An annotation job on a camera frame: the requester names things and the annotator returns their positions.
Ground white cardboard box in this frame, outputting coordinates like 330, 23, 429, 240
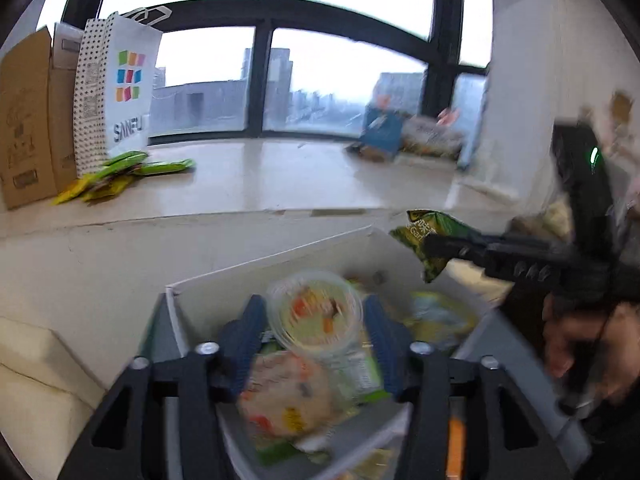
166, 228, 591, 479

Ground clear jelly cup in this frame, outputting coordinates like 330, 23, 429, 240
266, 270, 363, 360

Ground green white snack packet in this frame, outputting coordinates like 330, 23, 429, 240
328, 339, 388, 405

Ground orange snack packet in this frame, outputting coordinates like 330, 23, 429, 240
446, 417, 466, 480

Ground yellow cake packet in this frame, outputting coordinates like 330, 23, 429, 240
402, 292, 480, 356

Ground green chip bag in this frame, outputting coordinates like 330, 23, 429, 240
390, 209, 480, 283

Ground green snack packets on sill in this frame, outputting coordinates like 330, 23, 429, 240
53, 151, 196, 205

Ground brown cardboard box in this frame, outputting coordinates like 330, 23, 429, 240
1, 23, 82, 209

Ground person's right hand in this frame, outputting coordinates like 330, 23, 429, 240
542, 295, 639, 400

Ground brown snack packet on sill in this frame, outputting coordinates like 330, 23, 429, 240
345, 143, 395, 164

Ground blue illustrated gift box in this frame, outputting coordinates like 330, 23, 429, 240
359, 104, 467, 162

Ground cream sofa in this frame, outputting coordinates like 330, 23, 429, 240
1, 318, 105, 479

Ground white SANFU paper bag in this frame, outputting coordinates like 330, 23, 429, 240
73, 6, 171, 177

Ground black window frame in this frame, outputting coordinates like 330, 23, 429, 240
40, 0, 494, 143

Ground round bread packet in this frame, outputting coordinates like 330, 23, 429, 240
239, 351, 334, 439

